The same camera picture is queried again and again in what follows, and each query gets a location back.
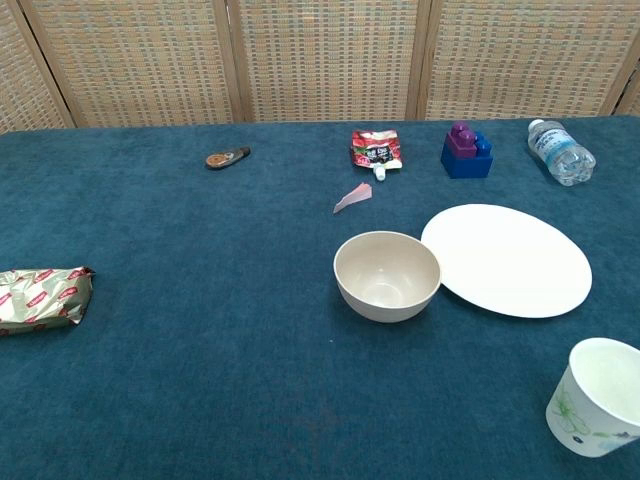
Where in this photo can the floral print paper cup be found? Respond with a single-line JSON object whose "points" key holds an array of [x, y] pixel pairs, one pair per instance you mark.
{"points": [[580, 420]]}

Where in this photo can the gold red snack package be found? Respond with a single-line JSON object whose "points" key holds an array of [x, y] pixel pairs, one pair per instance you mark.
{"points": [[40, 300]]}

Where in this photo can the red spouted drink pouch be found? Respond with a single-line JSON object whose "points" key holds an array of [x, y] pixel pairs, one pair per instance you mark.
{"points": [[376, 147]]}

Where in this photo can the blue felt table cover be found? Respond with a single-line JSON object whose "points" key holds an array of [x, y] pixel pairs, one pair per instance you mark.
{"points": [[200, 300]]}

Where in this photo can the white round plate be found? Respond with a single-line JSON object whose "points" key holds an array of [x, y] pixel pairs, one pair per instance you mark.
{"points": [[510, 260]]}

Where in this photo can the beige bowl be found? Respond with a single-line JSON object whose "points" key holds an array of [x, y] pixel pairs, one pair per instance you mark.
{"points": [[370, 300]]}

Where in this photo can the blue building block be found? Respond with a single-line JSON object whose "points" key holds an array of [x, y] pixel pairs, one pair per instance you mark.
{"points": [[467, 167]]}

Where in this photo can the woven folding screen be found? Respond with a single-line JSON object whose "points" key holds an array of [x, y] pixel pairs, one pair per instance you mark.
{"points": [[325, 60]]}

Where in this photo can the purple building block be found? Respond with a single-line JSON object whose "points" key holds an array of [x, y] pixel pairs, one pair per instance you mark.
{"points": [[462, 145]]}

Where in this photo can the clear plastic water bottle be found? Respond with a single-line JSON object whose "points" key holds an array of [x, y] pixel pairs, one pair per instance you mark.
{"points": [[562, 152]]}

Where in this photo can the pink folded paper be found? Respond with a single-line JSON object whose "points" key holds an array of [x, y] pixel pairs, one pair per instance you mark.
{"points": [[355, 197]]}

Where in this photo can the brown black correction tape dispenser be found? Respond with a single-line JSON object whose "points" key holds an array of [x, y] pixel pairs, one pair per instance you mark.
{"points": [[222, 159]]}

